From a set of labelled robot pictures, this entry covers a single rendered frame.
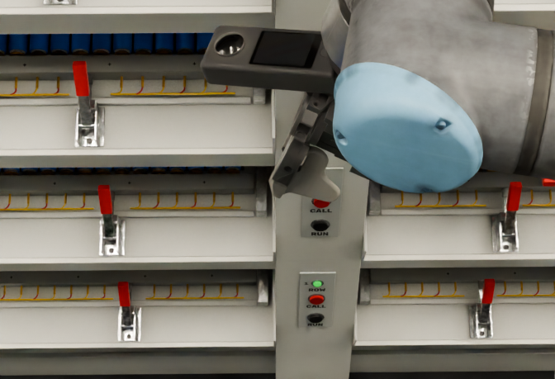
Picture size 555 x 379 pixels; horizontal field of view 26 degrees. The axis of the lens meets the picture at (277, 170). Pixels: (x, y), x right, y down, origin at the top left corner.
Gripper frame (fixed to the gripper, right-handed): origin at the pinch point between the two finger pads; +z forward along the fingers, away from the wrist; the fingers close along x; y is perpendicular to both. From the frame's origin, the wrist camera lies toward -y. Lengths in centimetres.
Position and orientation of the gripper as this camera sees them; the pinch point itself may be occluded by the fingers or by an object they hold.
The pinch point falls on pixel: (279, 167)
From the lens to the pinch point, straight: 106.6
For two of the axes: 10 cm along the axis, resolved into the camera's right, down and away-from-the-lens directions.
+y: 9.1, 4.1, 0.5
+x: 3.1, -7.7, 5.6
